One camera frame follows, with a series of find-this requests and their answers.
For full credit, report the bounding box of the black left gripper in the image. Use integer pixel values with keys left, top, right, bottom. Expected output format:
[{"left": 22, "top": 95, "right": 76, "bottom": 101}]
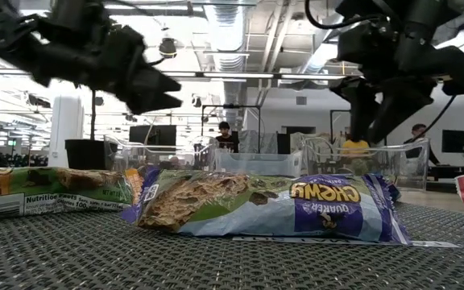
[{"left": 74, "top": 23, "right": 184, "bottom": 117}]

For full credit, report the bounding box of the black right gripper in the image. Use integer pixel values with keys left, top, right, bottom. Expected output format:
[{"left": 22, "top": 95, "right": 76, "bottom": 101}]
[{"left": 329, "top": 23, "right": 464, "bottom": 145}]

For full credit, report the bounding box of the orange green granola bar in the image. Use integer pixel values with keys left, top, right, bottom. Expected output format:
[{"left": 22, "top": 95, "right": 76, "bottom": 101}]
[{"left": 0, "top": 166, "right": 144, "bottom": 221}]

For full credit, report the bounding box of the blue purple granola bar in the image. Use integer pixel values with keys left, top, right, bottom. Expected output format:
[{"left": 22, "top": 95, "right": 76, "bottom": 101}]
[{"left": 121, "top": 167, "right": 414, "bottom": 246}]

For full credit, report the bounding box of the black monitor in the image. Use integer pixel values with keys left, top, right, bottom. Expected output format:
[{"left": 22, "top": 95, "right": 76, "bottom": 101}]
[
  {"left": 441, "top": 129, "right": 464, "bottom": 154},
  {"left": 129, "top": 124, "right": 177, "bottom": 147}
]

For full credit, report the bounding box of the person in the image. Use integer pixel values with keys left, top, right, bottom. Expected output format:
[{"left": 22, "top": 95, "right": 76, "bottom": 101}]
[
  {"left": 403, "top": 122, "right": 441, "bottom": 166},
  {"left": 341, "top": 139, "right": 372, "bottom": 158},
  {"left": 214, "top": 120, "right": 240, "bottom": 154}
]

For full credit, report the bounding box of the ceiling dome fixture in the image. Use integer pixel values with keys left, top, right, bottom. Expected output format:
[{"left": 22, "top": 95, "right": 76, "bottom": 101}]
[{"left": 158, "top": 36, "right": 178, "bottom": 57}]

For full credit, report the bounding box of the large clear plastic bin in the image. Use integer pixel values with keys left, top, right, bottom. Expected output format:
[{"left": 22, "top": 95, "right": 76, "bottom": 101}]
[
  {"left": 300, "top": 136, "right": 431, "bottom": 193},
  {"left": 102, "top": 135, "right": 221, "bottom": 172}
]

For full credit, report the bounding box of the black plant pot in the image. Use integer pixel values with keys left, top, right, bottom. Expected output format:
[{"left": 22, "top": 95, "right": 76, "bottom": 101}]
[{"left": 64, "top": 139, "right": 108, "bottom": 170}]

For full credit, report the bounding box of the white pillar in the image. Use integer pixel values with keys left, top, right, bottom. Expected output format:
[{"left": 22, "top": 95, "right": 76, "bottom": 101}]
[{"left": 48, "top": 94, "right": 85, "bottom": 169}]

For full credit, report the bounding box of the small clear plastic bin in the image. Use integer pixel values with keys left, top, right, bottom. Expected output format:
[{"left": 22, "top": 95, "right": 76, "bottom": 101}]
[{"left": 214, "top": 148, "right": 304, "bottom": 178}]

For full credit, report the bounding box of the dark grey woven placemat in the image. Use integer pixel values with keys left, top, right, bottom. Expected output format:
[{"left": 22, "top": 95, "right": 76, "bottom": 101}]
[{"left": 0, "top": 201, "right": 464, "bottom": 290}]

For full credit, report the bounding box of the silver ventilation duct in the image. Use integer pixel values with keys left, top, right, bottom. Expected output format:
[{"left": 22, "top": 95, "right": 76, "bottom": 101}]
[{"left": 203, "top": 0, "right": 253, "bottom": 122}]

